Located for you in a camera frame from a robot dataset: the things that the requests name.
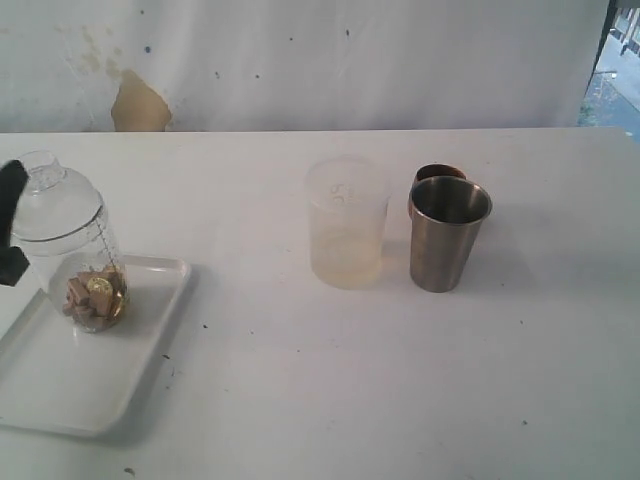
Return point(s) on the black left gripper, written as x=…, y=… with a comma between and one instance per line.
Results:
x=13, y=262

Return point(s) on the clear plastic shaker lid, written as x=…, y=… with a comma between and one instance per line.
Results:
x=59, y=211

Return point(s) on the clear plastic shaker cup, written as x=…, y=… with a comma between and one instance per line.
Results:
x=54, y=272

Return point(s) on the translucent white plastic container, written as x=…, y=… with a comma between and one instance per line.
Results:
x=347, y=199

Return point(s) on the brown wooden cup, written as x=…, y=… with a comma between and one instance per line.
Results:
x=436, y=170

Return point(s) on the stainless steel cup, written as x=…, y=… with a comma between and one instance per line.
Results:
x=439, y=249

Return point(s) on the white plastic tray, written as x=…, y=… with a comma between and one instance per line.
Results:
x=57, y=379

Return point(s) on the dark window frame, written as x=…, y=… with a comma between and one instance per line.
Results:
x=609, y=20

